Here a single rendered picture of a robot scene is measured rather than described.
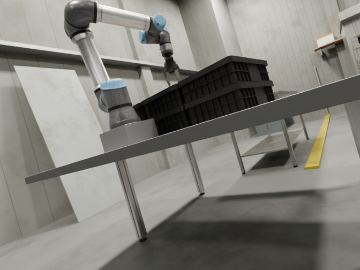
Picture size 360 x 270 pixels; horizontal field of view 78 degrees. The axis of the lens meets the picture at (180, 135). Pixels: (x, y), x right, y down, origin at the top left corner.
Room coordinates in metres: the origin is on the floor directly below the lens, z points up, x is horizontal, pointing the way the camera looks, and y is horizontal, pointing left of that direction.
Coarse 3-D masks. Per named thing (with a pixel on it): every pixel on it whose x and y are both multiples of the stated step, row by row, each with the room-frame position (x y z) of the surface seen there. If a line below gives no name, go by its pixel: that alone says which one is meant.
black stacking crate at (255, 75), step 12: (216, 72) 0.91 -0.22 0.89; (228, 72) 0.87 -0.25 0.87; (240, 72) 0.91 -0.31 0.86; (252, 72) 0.98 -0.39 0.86; (264, 72) 1.09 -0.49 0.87; (192, 84) 1.00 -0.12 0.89; (204, 84) 0.96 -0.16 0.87; (216, 84) 0.92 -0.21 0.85; (228, 84) 0.89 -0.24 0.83; (192, 96) 1.02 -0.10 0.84
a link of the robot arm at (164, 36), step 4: (164, 28) 1.34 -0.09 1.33; (164, 32) 1.34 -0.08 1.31; (168, 32) 1.35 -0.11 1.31; (160, 36) 1.32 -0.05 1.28; (164, 36) 1.33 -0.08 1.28; (168, 36) 1.35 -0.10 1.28; (160, 40) 1.33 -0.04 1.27; (164, 40) 1.33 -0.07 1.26; (168, 40) 1.34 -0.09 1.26; (160, 44) 1.35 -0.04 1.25
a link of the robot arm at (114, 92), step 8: (112, 80) 1.00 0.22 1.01; (120, 80) 1.02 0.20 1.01; (104, 88) 1.01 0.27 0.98; (112, 88) 1.00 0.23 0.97; (120, 88) 1.01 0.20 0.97; (104, 96) 1.02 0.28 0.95; (112, 96) 1.00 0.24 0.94; (120, 96) 1.01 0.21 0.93; (128, 96) 1.04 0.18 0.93; (104, 104) 1.09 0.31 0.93; (112, 104) 1.00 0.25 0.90
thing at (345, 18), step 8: (352, 8) 4.18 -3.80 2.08; (344, 16) 4.26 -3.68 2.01; (352, 16) 4.22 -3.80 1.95; (344, 24) 4.46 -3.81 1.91; (352, 24) 4.39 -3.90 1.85; (344, 32) 4.48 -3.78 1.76; (352, 32) 4.41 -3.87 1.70; (344, 40) 4.88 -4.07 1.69; (352, 40) 4.41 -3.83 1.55; (352, 48) 4.45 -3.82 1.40; (352, 56) 4.47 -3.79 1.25; (352, 64) 4.67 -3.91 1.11; (352, 72) 5.18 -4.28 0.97
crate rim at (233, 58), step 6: (222, 60) 0.87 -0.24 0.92; (228, 60) 0.86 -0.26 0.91; (234, 60) 0.87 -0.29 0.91; (240, 60) 0.91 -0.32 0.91; (246, 60) 0.95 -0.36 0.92; (252, 60) 1.00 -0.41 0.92; (258, 60) 1.05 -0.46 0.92; (264, 60) 1.11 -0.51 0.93; (210, 66) 0.92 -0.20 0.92; (216, 66) 0.90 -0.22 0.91; (198, 72) 0.96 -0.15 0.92; (204, 72) 0.94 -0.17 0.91; (186, 78) 1.01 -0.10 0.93; (192, 78) 0.99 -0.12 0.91; (180, 84) 1.04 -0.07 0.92
